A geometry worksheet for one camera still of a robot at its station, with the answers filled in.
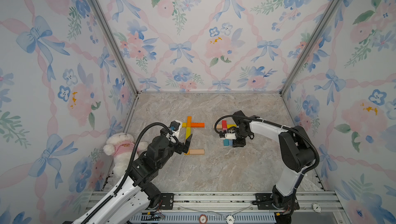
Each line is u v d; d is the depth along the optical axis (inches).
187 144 24.8
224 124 39.9
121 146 32.5
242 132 28.0
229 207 28.8
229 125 39.5
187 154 25.8
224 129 33.0
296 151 19.3
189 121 40.6
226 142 36.8
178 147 24.7
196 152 36.2
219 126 39.5
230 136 33.1
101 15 31.0
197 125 39.6
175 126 22.7
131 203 22.7
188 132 38.4
